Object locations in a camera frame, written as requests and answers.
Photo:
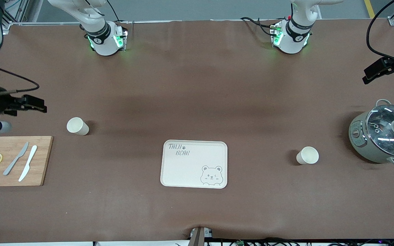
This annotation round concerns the white plastic cup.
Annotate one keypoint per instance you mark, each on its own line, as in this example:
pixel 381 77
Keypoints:
pixel 77 126
pixel 307 155

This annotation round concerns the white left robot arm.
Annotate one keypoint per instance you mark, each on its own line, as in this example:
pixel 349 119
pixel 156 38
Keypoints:
pixel 296 34

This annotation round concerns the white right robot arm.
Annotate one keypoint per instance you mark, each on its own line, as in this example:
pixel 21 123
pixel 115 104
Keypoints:
pixel 97 24

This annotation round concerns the grey plastic knife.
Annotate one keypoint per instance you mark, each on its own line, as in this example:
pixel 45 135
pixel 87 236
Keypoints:
pixel 19 156

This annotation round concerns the white plastic knife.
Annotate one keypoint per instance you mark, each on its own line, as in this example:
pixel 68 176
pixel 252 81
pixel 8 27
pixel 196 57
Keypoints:
pixel 29 160

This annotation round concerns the bamboo cutting board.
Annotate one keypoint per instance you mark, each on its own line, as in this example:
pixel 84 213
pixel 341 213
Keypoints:
pixel 43 164

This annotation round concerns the glass pot lid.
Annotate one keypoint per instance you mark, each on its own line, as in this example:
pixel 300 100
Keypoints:
pixel 381 136

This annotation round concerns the grey-green electric pot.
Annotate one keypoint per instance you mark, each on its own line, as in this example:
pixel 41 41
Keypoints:
pixel 357 143

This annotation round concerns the white bear print tray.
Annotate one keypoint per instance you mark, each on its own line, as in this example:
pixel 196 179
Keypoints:
pixel 183 171

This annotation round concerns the aluminium profile frame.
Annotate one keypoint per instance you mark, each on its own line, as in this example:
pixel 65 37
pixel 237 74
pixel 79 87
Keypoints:
pixel 15 10

